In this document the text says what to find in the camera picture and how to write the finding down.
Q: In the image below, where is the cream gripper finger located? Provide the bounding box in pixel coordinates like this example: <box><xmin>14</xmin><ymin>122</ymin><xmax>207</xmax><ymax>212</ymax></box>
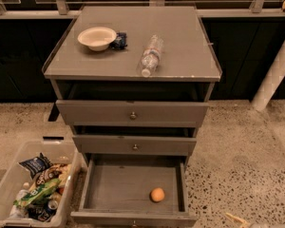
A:
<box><xmin>225</xmin><ymin>213</ymin><xmax>250</xmax><ymax>228</ymax></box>

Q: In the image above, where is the orange fruit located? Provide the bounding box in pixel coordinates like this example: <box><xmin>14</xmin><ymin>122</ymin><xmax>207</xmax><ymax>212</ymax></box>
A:
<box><xmin>150</xmin><ymin>187</ymin><xmax>165</xmax><ymax>202</ymax></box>

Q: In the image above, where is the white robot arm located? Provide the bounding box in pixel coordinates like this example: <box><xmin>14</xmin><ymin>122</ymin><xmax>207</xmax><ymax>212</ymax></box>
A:
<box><xmin>225</xmin><ymin>213</ymin><xmax>285</xmax><ymax>228</ymax></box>

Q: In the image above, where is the grey open bottom drawer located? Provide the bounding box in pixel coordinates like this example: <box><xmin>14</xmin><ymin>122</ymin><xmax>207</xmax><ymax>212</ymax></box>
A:
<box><xmin>71</xmin><ymin>156</ymin><xmax>197</xmax><ymax>228</ymax></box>

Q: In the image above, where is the grey middle drawer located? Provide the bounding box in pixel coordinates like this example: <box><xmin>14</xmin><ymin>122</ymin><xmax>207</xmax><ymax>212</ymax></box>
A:
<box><xmin>73</xmin><ymin>135</ymin><xmax>196</xmax><ymax>156</ymax></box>

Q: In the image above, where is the grey drawer cabinet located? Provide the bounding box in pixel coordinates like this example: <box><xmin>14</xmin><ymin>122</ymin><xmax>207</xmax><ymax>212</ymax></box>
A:
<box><xmin>42</xmin><ymin>5</ymin><xmax>223</xmax><ymax>168</ymax></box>

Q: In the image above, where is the grey top drawer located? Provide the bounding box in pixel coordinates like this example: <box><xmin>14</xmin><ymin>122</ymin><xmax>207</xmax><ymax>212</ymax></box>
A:
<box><xmin>56</xmin><ymin>100</ymin><xmax>208</xmax><ymax>127</ymax></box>

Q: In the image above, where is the white leaning tube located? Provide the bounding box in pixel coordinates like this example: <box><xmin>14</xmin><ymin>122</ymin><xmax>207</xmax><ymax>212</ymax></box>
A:
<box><xmin>251</xmin><ymin>40</ymin><xmax>285</xmax><ymax>111</ymax></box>

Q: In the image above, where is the brown white snack bag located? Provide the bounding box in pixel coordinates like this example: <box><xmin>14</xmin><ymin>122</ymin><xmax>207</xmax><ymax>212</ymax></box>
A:
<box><xmin>29</xmin><ymin>163</ymin><xmax>72</xmax><ymax>191</ymax></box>

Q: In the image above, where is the clear plastic water bottle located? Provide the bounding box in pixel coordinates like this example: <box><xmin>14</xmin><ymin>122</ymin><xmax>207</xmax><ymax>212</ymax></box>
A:
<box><xmin>141</xmin><ymin>35</ymin><xmax>163</xmax><ymax>78</ymax></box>

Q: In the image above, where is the blue soda can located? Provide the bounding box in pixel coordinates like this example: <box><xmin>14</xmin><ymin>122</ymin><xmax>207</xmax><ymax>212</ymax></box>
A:
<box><xmin>28</xmin><ymin>200</ymin><xmax>58</xmax><ymax>222</ymax></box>

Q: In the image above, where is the green snack bag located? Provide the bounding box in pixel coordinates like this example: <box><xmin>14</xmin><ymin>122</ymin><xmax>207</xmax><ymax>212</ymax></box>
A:
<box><xmin>13</xmin><ymin>179</ymin><xmax>61</xmax><ymax>208</ymax></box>

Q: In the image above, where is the clear plastic storage bin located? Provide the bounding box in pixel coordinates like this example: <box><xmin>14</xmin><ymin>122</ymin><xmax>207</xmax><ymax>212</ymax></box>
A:
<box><xmin>0</xmin><ymin>141</ymin><xmax>81</xmax><ymax>228</ymax></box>

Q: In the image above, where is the dark blue chip bag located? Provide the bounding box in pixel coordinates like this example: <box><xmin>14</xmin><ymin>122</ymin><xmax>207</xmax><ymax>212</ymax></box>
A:
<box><xmin>19</xmin><ymin>153</ymin><xmax>52</xmax><ymax>179</ymax></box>

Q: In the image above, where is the dark blue snack packet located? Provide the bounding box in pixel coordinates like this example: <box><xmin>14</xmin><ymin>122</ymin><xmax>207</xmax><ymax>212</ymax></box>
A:
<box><xmin>110</xmin><ymin>32</ymin><xmax>127</xmax><ymax>50</ymax></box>

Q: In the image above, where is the white paper bowl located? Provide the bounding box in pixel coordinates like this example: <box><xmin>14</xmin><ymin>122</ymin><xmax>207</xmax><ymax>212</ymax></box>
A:
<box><xmin>77</xmin><ymin>27</ymin><xmax>117</xmax><ymax>51</ymax></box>

